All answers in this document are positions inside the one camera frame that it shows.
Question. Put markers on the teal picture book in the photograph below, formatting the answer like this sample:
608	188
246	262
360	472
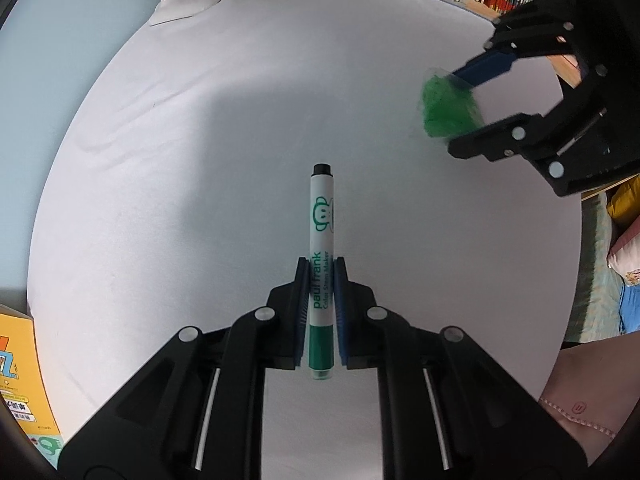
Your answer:
47	446

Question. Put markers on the teal quilted blanket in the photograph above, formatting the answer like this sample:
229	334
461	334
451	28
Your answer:
597	270

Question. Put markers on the yellow box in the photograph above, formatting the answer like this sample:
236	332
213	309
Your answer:
20	370

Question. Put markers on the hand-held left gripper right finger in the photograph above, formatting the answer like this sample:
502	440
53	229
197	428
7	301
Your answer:
345	320

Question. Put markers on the green white marker pen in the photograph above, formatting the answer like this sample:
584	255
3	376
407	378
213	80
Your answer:
320	220

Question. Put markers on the yellow pillow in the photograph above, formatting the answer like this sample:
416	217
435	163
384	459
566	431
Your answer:
627	200

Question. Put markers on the green item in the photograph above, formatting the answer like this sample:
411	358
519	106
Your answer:
445	105

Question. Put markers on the pink white pillow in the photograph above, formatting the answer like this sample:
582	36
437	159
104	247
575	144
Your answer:
627	255

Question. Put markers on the person's pink clothed leg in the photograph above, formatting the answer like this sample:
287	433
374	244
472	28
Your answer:
580	385

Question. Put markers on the blue cloth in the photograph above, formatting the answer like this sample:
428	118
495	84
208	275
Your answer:
631	307

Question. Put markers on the white tablecloth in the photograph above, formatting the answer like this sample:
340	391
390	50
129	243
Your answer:
200	185

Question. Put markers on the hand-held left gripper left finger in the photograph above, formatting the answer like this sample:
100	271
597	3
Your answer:
295	320

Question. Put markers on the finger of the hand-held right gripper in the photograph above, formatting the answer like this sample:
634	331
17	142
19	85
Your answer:
495	140
490	66

